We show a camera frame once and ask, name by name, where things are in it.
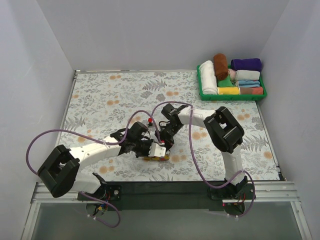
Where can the grey rolled towel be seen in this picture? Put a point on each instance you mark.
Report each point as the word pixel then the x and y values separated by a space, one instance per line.
pixel 247 75

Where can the blue yellow cloth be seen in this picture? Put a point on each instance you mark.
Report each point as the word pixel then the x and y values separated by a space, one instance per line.
pixel 157 159

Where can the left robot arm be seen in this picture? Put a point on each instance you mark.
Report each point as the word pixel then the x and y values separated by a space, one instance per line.
pixel 60 172

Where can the white rolled towel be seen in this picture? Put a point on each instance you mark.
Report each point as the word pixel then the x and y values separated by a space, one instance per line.
pixel 208 78

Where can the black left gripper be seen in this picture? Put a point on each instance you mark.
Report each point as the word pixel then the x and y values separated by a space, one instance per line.
pixel 145 150

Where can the purple rolled towel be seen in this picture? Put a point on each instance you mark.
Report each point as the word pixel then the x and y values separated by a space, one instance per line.
pixel 249 64

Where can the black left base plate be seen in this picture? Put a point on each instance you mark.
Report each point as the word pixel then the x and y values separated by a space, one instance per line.
pixel 109 192

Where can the aluminium frame rail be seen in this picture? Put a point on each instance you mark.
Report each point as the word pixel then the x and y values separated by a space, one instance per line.
pixel 170 211

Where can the green plastic tray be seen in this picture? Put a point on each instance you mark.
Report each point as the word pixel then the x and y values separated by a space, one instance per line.
pixel 230 97

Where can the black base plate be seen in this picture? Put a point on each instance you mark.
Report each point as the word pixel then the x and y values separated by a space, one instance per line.
pixel 109 192
pixel 243 190

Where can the pink rolled towel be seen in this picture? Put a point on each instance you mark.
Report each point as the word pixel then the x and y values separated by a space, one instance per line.
pixel 232 74

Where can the green rolled towel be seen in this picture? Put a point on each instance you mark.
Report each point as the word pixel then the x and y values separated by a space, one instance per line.
pixel 226 83

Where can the red brown rolled towel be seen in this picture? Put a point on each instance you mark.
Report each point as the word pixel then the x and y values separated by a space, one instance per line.
pixel 251 90

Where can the floral patterned table mat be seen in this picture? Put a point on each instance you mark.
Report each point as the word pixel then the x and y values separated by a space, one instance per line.
pixel 102 103

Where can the yellow rolled towel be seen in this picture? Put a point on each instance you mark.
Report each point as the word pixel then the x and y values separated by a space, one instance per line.
pixel 228 90

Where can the light blue rolled towel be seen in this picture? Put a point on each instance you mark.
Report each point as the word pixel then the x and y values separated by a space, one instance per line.
pixel 248 83

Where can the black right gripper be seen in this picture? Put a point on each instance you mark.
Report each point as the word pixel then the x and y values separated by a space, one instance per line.
pixel 167 139

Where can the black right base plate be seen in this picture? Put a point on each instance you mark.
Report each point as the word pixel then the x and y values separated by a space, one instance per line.
pixel 243 190

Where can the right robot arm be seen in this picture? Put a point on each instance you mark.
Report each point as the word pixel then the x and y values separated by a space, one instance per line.
pixel 226 134

